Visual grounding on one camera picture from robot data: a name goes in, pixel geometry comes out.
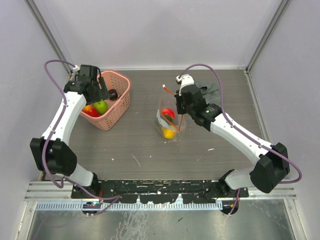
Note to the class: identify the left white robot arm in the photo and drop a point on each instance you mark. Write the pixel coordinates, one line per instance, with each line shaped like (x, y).
(51, 152)

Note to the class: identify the green apple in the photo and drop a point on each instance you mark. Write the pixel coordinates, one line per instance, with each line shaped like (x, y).
(101, 107)

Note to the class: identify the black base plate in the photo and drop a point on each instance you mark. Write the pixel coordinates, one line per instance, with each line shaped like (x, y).
(164, 191)

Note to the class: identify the dark brown fruit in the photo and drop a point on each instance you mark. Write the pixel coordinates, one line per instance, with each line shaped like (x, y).
(113, 94)

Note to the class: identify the grey cloth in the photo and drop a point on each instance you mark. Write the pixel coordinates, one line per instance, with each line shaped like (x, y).
(210, 92)

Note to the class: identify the clear zip top bag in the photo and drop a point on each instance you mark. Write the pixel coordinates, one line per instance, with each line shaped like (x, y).
(168, 122)

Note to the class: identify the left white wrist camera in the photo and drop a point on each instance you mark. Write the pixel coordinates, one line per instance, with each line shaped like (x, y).
(75, 68)

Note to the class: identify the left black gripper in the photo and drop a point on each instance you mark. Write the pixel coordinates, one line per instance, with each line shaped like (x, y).
(103, 94)

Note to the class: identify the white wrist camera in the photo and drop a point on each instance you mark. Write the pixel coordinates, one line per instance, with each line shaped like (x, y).
(183, 81)
(75, 68)

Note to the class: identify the right aluminium frame post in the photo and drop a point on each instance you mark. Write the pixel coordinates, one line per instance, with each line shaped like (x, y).
(279, 12)

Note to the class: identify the dark green avocado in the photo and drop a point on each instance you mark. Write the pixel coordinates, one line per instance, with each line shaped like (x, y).
(169, 118)

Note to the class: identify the aluminium frame post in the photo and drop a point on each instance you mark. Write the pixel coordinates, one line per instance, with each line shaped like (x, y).
(46, 23)
(279, 12)

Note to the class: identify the red yellow mango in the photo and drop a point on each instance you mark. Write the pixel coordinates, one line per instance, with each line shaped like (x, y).
(91, 111)

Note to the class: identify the red apple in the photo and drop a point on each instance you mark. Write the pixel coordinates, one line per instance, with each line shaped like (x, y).
(168, 112)

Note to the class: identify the left aluminium frame post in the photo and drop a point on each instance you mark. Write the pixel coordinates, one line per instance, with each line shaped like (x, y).
(46, 23)

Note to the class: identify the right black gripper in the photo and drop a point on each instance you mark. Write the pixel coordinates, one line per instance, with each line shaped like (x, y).
(179, 109)

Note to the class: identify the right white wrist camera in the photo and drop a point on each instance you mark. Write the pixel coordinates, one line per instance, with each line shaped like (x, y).
(183, 81)

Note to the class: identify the slotted cable duct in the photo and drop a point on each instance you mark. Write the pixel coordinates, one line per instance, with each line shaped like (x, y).
(93, 206)

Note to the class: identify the pink plastic basket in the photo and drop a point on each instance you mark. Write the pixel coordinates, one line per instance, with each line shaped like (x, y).
(122, 84)

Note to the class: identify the yellow pear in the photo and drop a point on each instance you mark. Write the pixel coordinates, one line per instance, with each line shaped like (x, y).
(168, 133)

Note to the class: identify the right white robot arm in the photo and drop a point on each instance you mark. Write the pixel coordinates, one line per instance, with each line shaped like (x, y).
(269, 164)

